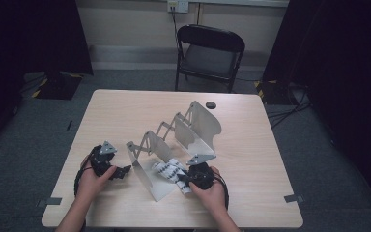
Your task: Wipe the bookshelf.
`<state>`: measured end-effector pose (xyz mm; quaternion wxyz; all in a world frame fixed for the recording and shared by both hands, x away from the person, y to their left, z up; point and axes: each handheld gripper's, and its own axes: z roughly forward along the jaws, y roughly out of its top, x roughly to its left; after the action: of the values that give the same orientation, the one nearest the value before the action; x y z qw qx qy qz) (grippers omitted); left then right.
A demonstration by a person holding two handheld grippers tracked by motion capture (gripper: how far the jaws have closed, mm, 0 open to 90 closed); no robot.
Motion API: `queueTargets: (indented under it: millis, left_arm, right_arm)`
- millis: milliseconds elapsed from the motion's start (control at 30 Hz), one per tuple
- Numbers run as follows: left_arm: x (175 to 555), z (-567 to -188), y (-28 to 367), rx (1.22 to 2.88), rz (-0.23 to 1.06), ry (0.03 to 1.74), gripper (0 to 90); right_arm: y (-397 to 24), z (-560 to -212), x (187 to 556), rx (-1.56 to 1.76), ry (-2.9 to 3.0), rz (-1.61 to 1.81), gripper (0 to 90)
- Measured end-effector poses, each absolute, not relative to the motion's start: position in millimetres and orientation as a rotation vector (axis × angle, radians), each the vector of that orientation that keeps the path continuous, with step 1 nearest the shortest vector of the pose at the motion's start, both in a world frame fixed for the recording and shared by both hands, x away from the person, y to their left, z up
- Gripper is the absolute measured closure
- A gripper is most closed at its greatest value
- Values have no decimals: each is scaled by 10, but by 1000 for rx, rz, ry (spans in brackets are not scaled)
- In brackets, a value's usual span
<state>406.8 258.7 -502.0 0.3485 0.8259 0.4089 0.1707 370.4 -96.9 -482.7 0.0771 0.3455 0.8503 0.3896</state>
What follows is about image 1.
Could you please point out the dark curtain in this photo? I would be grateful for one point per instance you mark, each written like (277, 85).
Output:
(25, 48)
(344, 80)

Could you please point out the white wall socket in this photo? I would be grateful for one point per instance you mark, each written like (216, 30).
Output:
(177, 5)

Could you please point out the white cloth with dark diamonds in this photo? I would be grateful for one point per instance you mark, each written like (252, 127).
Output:
(170, 169)

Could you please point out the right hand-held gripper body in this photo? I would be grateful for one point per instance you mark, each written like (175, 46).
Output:
(203, 175)

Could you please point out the black stand base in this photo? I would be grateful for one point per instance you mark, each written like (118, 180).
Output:
(58, 87)
(272, 93)

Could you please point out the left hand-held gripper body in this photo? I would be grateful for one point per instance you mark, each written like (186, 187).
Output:
(101, 164)

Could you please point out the person's left hand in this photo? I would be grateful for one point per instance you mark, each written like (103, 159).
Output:
(91, 190)

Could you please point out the person's right hand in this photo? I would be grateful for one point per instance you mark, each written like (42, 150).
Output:
(212, 199)

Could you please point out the black round table grommet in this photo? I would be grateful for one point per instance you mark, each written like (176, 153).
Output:
(211, 105)

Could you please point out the black folding chair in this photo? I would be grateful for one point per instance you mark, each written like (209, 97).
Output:
(209, 61)

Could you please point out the grey metal expandable book rack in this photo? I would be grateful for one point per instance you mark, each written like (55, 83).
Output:
(203, 129)

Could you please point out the grey tape strip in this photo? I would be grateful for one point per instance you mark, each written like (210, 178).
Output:
(293, 198)
(50, 202)

